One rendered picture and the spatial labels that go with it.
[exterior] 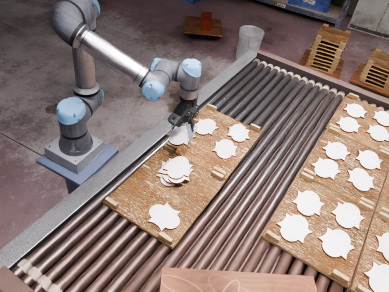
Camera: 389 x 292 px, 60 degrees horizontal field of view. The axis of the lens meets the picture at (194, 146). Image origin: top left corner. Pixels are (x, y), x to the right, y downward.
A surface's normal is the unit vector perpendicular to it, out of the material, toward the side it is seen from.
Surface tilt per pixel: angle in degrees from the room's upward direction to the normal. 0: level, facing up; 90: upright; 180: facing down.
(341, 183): 0
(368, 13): 90
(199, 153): 0
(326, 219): 0
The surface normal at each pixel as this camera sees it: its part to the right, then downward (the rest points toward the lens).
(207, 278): 0.10, -0.72
